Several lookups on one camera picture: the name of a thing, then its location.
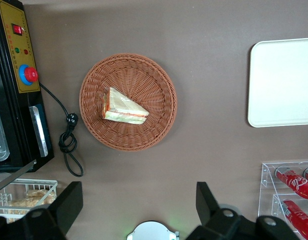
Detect black power cable with plug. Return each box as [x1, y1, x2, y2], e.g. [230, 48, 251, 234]
[38, 82, 84, 178]

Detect round brown wicker basket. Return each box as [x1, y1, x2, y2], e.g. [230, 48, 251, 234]
[79, 52, 178, 152]

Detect yellow control panel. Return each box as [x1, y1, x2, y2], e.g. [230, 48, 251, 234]
[0, 0, 41, 94]

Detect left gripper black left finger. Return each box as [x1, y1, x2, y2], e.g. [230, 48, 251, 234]
[0, 181, 84, 240]

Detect white wire basket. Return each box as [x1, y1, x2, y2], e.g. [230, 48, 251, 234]
[0, 178, 59, 224]

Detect black sealing machine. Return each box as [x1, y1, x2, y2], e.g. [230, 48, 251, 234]
[0, 0, 55, 174]

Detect silver metal strip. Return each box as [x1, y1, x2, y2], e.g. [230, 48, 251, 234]
[28, 105, 49, 158]

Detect grey metal lever bar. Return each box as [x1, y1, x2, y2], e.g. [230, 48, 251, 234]
[0, 159, 38, 195]

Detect cream plastic tray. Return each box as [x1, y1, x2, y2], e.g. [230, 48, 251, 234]
[247, 37, 308, 128]

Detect triangle sandwich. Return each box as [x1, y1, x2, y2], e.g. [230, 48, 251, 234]
[101, 86, 150, 125]

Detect clear bag rice crackers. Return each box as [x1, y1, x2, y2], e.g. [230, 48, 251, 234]
[25, 189, 56, 201]
[5, 197, 57, 224]

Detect clear acrylic bottle rack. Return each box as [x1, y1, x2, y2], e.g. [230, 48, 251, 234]
[257, 161, 308, 240]

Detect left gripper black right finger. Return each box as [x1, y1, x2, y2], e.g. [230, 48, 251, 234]
[185, 181, 300, 240]

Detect red emergency stop button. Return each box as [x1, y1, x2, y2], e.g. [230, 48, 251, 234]
[18, 64, 39, 86]

